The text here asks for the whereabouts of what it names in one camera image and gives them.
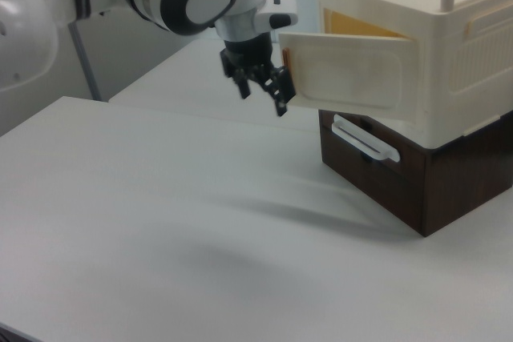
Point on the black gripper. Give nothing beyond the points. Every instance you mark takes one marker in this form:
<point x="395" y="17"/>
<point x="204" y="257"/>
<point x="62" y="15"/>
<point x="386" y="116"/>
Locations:
<point x="248" y="55"/>

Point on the cream cabinet door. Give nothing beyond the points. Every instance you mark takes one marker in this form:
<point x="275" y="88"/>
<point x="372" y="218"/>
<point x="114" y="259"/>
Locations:
<point x="348" y="73"/>

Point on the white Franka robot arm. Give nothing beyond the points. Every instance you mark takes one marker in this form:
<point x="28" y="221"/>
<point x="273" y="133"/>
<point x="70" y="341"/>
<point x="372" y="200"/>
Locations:
<point x="208" y="1"/>

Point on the cream plastic cabinet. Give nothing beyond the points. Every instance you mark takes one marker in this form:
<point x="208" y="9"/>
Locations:
<point x="453" y="49"/>

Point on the grey metal pole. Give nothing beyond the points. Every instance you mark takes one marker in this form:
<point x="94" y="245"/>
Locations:
<point x="86" y="65"/>

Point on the dark brown drawer box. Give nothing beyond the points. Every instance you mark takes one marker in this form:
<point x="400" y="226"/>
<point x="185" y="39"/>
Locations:
<point x="461" y="186"/>

